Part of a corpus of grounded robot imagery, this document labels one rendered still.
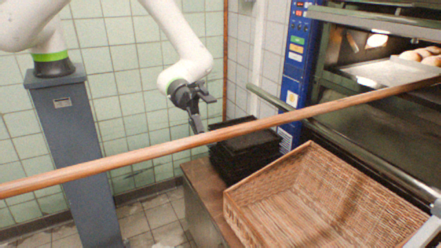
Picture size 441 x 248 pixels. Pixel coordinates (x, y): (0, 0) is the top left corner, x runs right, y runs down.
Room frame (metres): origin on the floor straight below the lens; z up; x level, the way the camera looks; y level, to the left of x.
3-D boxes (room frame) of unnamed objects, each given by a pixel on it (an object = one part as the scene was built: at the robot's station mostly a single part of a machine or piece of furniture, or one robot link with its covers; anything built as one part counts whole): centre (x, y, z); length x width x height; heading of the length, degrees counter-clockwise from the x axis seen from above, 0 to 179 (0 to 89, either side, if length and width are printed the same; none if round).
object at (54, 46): (1.07, 0.65, 1.36); 0.16 x 0.13 x 0.19; 177
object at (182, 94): (0.83, 0.09, 1.18); 0.09 x 0.07 x 0.08; 26
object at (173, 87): (0.90, 0.12, 1.18); 0.12 x 0.06 x 0.09; 116
